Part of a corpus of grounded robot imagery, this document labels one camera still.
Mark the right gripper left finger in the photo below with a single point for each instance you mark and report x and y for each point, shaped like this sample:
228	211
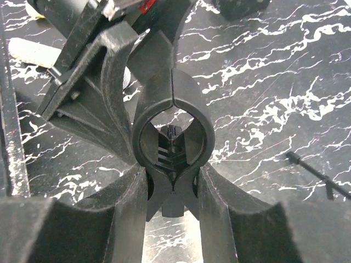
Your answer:
107	226

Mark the black round-base mic stand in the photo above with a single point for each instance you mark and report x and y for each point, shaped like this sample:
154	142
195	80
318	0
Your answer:
172	156

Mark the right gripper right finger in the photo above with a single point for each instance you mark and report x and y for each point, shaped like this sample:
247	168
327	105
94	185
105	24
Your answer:
238	227

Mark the cream yellow microphone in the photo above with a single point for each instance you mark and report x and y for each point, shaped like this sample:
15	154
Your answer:
33	53

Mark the glitter silver-head microphone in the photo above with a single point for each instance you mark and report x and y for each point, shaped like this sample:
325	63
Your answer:
126	78

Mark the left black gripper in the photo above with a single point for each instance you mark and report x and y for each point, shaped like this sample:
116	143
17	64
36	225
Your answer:
88	99

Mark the black tripod shock-mount stand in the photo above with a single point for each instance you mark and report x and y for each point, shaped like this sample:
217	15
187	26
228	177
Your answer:
329	184

